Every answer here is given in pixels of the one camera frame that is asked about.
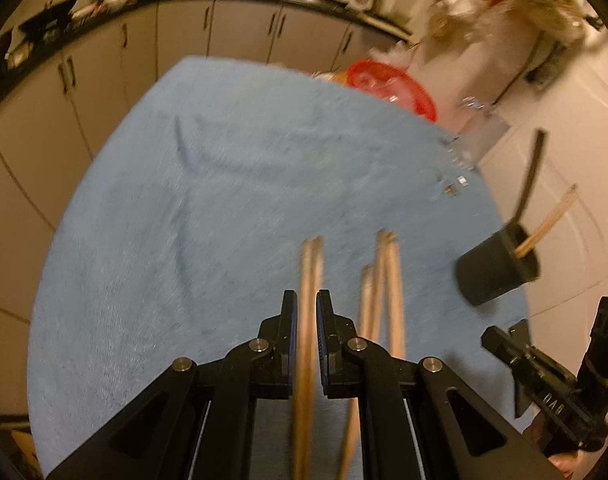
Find person right hand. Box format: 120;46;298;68
522;412;584;479

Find black chopstick holder cup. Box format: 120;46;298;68
455;223;540;307

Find blue towel table cover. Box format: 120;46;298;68
27;58;528;471

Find hanging plastic bag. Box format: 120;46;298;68
516;0;586;44

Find clear glass mug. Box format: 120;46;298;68
447;96;510;170

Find red plastic basket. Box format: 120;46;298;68
346;60;438;122

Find small metal screws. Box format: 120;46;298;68
433;170;469;200

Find lower kitchen cabinets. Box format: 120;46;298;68
0;0;409;415

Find black power cable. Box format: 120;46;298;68
490;29;560;106

